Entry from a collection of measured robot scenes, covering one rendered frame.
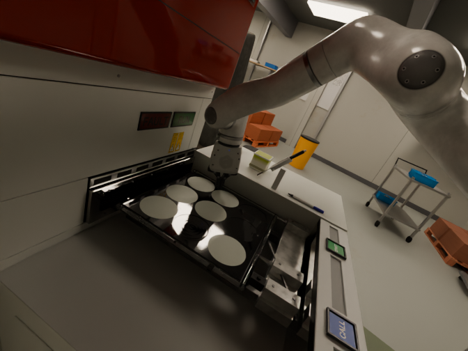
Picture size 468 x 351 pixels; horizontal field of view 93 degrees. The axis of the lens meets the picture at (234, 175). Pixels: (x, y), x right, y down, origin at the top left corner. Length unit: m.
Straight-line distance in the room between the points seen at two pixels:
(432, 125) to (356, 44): 0.21
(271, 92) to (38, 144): 0.49
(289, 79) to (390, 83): 0.23
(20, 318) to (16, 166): 0.29
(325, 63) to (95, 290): 0.66
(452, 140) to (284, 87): 0.34
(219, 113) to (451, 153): 0.47
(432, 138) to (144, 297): 0.64
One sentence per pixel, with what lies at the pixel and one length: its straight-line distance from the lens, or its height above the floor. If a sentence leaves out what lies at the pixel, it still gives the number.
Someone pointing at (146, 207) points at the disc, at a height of 0.90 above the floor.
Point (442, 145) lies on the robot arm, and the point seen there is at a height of 1.30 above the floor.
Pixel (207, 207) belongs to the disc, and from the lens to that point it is 0.70.
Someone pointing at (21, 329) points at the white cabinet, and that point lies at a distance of 0.63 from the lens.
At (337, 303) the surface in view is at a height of 0.96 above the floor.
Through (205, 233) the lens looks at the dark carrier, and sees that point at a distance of 0.60.
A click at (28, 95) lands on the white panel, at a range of 0.45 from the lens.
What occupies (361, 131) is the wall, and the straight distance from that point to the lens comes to 6.80.
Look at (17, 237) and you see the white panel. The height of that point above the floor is 0.89.
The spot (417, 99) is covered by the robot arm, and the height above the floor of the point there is 1.34.
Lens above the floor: 1.28
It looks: 23 degrees down
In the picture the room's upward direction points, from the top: 23 degrees clockwise
